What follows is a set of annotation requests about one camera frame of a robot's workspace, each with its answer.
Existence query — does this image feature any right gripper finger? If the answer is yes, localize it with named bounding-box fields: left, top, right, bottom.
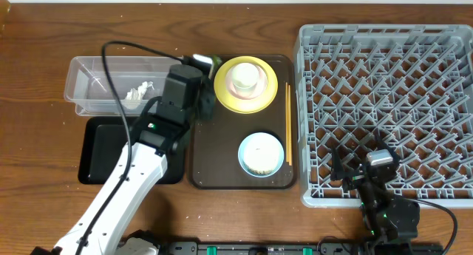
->
left=374, top=132, right=401, bottom=161
left=330, top=146, right=345, bottom=181

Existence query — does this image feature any white tissue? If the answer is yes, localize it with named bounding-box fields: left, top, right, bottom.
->
left=122, top=81, right=154, bottom=110

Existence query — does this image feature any green snack wrapper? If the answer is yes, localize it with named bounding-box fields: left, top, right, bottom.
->
left=208, top=55, right=222, bottom=80

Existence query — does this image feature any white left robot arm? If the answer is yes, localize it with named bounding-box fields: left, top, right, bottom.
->
left=50, top=77, right=215, bottom=255

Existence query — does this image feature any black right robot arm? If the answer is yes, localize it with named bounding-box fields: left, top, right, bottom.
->
left=330, top=134, right=420, bottom=254

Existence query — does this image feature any grey dishwasher rack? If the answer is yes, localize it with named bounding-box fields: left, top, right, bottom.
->
left=294, top=24, right=472, bottom=208

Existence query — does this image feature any clear plastic bin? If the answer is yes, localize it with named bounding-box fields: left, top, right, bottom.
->
left=64, top=56, right=179, bottom=116

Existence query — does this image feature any brown serving tray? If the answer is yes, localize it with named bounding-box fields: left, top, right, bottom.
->
left=188, top=55, right=298, bottom=189

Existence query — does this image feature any black plastic tray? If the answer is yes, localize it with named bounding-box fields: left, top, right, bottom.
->
left=78, top=116, right=191, bottom=185

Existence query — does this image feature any yellow plate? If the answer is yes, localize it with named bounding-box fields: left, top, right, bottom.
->
left=214, top=56, right=278, bottom=114

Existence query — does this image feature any blue bowl with rice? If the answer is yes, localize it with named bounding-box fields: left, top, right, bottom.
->
left=237, top=132, right=285, bottom=178

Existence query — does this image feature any cream cup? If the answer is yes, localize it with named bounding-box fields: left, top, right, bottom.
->
left=231, top=63, right=259, bottom=96

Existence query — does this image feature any pink bowl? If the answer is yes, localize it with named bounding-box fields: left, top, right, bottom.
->
left=225, top=64, right=268, bottom=100

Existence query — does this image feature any wooden chopstick outer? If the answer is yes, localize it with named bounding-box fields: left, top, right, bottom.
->
left=287, top=84, right=293, bottom=166

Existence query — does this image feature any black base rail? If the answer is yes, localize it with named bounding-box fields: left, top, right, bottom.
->
left=160, top=239, right=444, bottom=255

